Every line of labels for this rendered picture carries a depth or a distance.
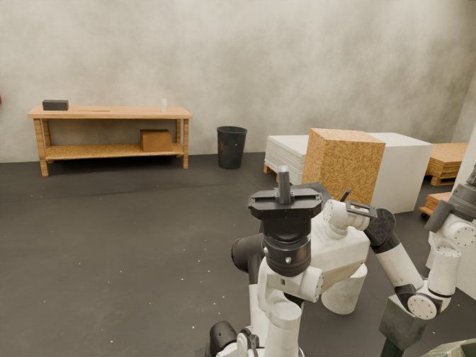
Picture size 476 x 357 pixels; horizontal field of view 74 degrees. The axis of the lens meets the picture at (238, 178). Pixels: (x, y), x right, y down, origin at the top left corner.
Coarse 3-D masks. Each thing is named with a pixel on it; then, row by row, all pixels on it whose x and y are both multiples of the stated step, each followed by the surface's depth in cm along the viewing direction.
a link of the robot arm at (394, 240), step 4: (392, 232) 103; (392, 236) 102; (396, 236) 103; (388, 240) 101; (392, 240) 101; (396, 240) 102; (384, 244) 102; (388, 244) 101; (392, 244) 101; (396, 244) 101; (372, 248) 107; (376, 248) 104; (380, 248) 102; (384, 248) 102; (388, 248) 101; (392, 248) 101; (376, 252) 104; (380, 252) 103
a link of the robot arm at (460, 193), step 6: (474, 174) 87; (468, 180) 88; (474, 180) 84; (462, 186) 87; (468, 186) 86; (474, 186) 86; (456, 192) 88; (462, 192) 86; (468, 192) 85; (474, 192) 84; (456, 198) 87; (462, 198) 86; (468, 198) 85; (474, 198) 84; (468, 204) 85; (474, 204) 84
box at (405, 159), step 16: (400, 144) 384; (416, 144) 391; (432, 144) 400; (384, 160) 377; (400, 160) 388; (416, 160) 400; (384, 176) 388; (400, 176) 399; (416, 176) 411; (384, 192) 398; (400, 192) 410; (416, 192) 423; (400, 208) 423
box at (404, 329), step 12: (396, 300) 128; (384, 312) 132; (396, 312) 127; (408, 312) 122; (384, 324) 133; (396, 324) 127; (408, 324) 122; (420, 324) 125; (396, 336) 128; (408, 336) 124; (420, 336) 130
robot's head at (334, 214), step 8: (328, 200) 89; (328, 208) 87; (336, 208) 84; (344, 208) 85; (328, 216) 86; (336, 216) 84; (344, 216) 84; (352, 216) 85; (360, 216) 86; (328, 224) 91; (336, 224) 86; (344, 224) 86; (352, 224) 86; (360, 224) 86; (336, 232) 89; (344, 232) 89
